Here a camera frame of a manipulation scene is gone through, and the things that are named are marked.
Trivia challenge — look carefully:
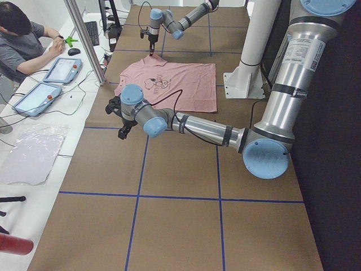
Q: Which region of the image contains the upper teach pendant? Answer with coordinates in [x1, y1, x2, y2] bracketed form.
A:
[43, 58, 82, 84]

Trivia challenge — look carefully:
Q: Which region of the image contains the pink Snoopy t-shirt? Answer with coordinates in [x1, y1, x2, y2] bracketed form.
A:
[115, 55, 217, 113]

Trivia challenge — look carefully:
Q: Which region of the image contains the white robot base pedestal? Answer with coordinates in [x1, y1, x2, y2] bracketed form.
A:
[223, 0, 281, 99]

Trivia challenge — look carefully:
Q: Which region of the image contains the clear plastic sheet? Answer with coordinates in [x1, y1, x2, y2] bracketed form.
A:
[1, 124, 69, 186]

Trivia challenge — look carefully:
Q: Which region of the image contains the green plastic tool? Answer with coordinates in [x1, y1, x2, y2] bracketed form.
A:
[64, 36, 78, 48]

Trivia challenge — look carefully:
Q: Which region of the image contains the black keyboard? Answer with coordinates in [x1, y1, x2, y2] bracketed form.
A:
[84, 21, 99, 46]

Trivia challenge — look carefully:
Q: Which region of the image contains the aluminium frame post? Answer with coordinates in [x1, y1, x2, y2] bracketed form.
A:
[64, 0, 106, 86]

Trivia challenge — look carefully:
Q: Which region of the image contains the lower teach pendant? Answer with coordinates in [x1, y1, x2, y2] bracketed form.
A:
[12, 82, 62, 117]

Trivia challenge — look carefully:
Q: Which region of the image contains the black computer mouse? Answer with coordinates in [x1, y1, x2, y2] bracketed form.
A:
[68, 48, 81, 56]

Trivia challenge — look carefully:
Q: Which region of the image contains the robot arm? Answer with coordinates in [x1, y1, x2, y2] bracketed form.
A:
[107, 1, 355, 179]
[140, 0, 219, 56]

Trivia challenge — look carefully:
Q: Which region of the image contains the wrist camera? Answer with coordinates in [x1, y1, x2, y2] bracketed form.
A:
[140, 27, 149, 39]
[105, 96, 122, 117]

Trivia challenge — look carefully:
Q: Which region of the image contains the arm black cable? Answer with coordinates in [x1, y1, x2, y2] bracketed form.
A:
[151, 89, 226, 147]
[139, 1, 155, 32]

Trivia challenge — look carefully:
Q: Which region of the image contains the teach pendant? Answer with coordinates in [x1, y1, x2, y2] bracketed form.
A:
[12, 82, 62, 117]
[43, 58, 82, 84]

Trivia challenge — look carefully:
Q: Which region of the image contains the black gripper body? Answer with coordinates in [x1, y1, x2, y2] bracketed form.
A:
[148, 33, 159, 43]
[117, 111, 138, 139]

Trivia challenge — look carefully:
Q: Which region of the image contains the red cylinder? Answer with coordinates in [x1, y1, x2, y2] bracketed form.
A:
[0, 233, 34, 255]

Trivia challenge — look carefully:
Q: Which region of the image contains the black tripod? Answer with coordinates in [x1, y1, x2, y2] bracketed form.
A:
[0, 195, 27, 235]

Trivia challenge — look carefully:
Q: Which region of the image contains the seated person grey shirt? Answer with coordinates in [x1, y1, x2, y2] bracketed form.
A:
[1, 1, 65, 84]

